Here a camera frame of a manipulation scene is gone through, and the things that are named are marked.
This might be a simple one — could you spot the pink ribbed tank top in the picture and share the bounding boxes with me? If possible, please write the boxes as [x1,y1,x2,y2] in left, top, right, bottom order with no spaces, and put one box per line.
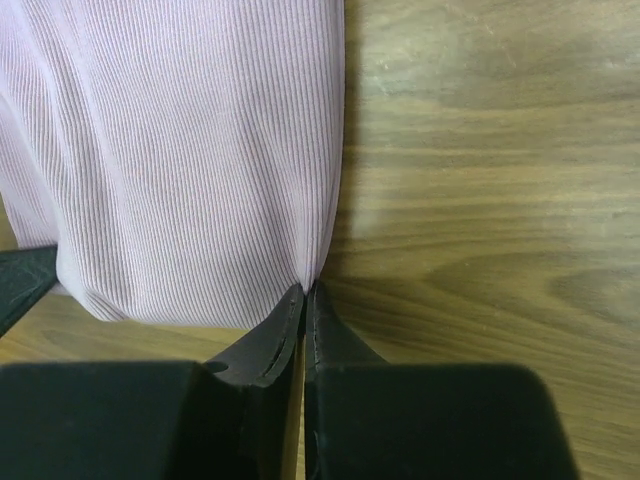
[1,1,345,328]

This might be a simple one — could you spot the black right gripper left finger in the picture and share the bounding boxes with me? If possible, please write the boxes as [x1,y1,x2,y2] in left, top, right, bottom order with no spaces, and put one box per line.
[167,285,305,479]

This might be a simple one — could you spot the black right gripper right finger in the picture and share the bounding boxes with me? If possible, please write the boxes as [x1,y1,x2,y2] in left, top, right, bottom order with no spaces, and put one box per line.
[304,280,387,479]

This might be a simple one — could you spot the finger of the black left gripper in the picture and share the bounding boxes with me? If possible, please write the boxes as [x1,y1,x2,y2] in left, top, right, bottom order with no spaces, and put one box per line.
[0,246,57,336]

